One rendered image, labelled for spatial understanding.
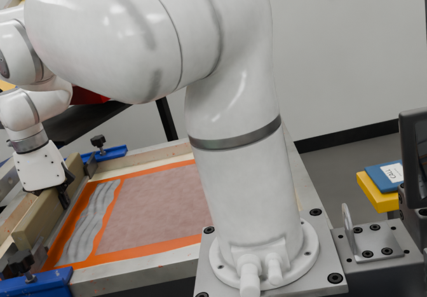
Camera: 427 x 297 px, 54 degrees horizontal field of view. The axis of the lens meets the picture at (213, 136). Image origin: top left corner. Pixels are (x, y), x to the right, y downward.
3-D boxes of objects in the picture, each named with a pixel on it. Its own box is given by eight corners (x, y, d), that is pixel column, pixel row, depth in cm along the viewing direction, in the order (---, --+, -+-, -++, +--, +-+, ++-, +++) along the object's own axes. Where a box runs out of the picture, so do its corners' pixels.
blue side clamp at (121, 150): (133, 163, 133) (126, 144, 130) (129, 170, 128) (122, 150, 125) (43, 184, 135) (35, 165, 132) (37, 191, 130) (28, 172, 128)
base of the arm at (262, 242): (335, 304, 39) (311, 157, 33) (204, 322, 41) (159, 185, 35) (310, 210, 53) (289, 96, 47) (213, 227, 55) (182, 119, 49)
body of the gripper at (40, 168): (2, 152, 94) (22, 195, 98) (45, 142, 93) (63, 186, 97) (16, 140, 100) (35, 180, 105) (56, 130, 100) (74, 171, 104)
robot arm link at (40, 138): (-2, 145, 93) (4, 156, 94) (36, 136, 92) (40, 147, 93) (13, 132, 100) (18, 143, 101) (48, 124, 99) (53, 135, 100)
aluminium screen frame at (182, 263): (283, 127, 127) (281, 116, 126) (337, 248, 73) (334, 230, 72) (39, 182, 134) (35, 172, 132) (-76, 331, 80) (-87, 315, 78)
